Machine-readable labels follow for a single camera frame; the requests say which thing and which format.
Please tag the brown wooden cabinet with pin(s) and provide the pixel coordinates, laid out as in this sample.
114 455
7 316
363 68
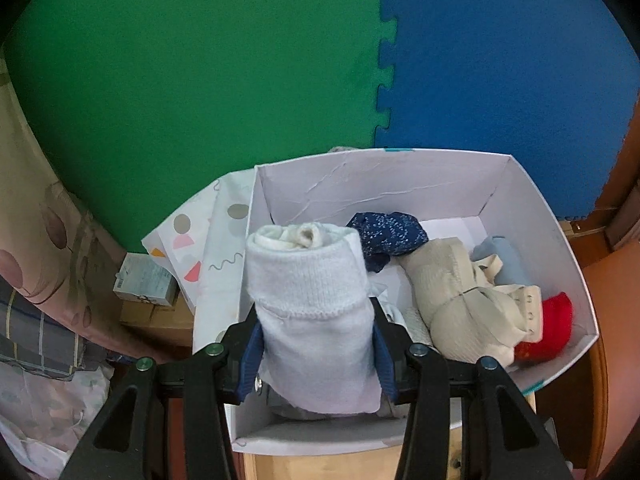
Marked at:
595 285

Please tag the navy dotted underwear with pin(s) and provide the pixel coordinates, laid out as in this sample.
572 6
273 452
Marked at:
395 232

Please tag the green foam mat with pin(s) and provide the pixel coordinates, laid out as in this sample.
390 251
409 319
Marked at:
200 85

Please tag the beige bra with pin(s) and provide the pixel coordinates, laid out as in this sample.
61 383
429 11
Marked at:
450 285

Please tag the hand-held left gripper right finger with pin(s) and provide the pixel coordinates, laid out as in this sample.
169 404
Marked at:
387 365

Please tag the white floral cloth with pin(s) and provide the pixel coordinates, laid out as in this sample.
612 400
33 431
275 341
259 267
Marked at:
40 410

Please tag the tan cardboard panel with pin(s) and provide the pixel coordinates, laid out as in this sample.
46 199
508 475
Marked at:
625 200

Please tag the grey plaid cloth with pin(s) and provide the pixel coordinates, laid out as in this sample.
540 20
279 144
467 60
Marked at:
35 330

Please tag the light blue underwear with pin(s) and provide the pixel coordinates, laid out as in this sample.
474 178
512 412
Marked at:
505 260

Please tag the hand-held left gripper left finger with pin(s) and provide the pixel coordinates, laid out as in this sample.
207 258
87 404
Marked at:
247 365

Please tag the small pale green carton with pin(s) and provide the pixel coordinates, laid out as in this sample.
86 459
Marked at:
145 277

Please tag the blue foam mat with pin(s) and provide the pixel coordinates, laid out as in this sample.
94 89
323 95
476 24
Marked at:
500 60

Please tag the pink patterned curtain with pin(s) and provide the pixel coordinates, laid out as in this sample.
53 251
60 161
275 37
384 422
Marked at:
30 185

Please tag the brown cardboard box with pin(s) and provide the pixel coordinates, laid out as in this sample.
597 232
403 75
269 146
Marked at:
155 317

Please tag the red underwear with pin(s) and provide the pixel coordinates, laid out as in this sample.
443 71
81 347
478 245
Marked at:
555 320

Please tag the white knit underwear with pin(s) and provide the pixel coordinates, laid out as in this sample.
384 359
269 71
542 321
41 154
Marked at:
310 310

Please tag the white cardboard box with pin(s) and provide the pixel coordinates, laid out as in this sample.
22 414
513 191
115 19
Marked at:
375 185

